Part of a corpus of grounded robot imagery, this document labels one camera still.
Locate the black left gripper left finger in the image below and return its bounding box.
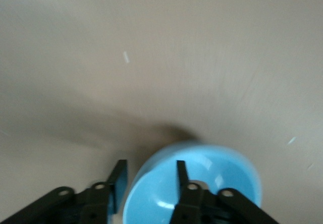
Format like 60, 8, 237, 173
0, 159, 128, 224

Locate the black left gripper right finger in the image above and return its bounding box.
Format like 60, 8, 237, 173
168, 160, 278, 224

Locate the blue bowl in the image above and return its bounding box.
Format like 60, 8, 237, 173
123, 141, 262, 224

